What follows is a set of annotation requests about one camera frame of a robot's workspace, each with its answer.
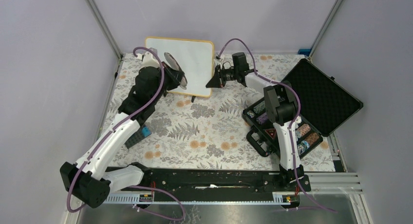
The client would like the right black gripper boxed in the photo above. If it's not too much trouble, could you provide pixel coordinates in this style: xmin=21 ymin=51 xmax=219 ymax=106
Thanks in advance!
xmin=206 ymin=66 xmax=238 ymax=90

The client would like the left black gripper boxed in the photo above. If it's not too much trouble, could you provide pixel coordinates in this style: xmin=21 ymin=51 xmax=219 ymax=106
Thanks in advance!
xmin=151 ymin=61 xmax=185 ymax=104

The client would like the whiteboard with yellow frame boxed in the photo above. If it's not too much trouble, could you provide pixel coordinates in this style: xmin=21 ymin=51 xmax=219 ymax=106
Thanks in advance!
xmin=145 ymin=37 xmax=215 ymax=97

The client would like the grey eraser cloth pad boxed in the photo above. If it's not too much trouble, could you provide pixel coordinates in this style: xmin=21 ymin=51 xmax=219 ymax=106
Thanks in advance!
xmin=164 ymin=52 xmax=188 ymax=90

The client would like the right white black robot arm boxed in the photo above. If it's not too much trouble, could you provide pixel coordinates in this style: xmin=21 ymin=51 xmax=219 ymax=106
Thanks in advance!
xmin=206 ymin=52 xmax=304 ymax=191

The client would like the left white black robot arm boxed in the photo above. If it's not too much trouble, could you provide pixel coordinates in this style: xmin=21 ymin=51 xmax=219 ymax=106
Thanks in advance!
xmin=60 ymin=47 xmax=188 ymax=212

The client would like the blue toy brick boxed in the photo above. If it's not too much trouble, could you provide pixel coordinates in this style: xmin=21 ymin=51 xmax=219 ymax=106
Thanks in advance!
xmin=141 ymin=127 xmax=151 ymax=138

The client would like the dark grey brick plate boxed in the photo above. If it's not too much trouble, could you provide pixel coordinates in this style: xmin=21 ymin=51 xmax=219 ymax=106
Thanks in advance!
xmin=125 ymin=125 xmax=147 ymax=149

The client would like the floral table mat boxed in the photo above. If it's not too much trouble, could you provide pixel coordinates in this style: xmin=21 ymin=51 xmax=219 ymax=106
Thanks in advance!
xmin=103 ymin=54 xmax=336 ymax=172

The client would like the red triangle dealer card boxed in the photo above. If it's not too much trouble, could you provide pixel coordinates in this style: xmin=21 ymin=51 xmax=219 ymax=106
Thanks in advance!
xmin=265 ymin=128 xmax=277 ymax=139

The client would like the black poker chip case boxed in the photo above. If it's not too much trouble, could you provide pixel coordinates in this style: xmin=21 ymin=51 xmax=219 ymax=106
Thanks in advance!
xmin=242 ymin=58 xmax=363 ymax=158

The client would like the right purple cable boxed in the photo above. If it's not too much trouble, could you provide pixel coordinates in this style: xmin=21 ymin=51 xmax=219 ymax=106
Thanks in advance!
xmin=217 ymin=38 xmax=338 ymax=213

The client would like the purple cable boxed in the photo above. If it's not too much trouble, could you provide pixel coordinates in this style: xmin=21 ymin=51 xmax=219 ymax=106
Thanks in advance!
xmin=66 ymin=46 xmax=187 ymax=222
xmin=217 ymin=38 xmax=338 ymax=213

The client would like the blue corner bracket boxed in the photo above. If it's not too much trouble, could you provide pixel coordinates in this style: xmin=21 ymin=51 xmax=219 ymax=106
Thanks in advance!
xmin=297 ymin=49 xmax=312 ymax=56

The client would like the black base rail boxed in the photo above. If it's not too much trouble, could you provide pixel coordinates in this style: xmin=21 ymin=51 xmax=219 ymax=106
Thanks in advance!
xmin=116 ymin=167 xmax=312 ymax=203

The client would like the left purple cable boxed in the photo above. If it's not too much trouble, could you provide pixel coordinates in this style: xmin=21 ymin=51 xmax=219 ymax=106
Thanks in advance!
xmin=66 ymin=46 xmax=187 ymax=222

